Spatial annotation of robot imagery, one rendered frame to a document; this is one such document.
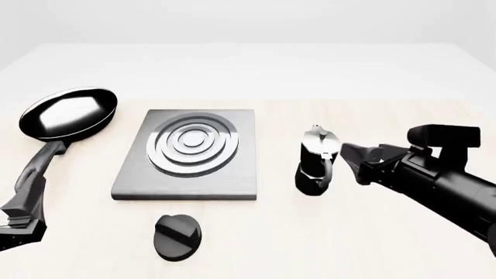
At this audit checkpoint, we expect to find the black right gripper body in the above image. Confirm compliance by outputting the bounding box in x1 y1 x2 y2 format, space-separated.
358 144 412 191

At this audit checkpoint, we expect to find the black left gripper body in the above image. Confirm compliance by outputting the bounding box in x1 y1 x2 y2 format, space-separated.
0 214 48 253

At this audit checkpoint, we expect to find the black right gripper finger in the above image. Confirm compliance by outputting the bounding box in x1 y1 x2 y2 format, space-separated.
340 147 370 186
340 142 385 164

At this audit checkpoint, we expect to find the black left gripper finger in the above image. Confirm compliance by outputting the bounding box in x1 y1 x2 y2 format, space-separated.
1 175 49 231

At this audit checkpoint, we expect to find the black and silver moka pot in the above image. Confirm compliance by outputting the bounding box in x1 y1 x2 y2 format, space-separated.
294 123 343 198

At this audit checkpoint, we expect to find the round black stove knob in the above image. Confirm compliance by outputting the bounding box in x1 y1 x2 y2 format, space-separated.
153 214 203 262

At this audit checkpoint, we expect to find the flat grey stove plate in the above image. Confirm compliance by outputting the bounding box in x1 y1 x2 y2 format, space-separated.
111 108 258 202

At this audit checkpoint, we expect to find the black frying pan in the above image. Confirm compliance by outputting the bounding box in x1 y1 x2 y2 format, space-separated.
13 86 119 202

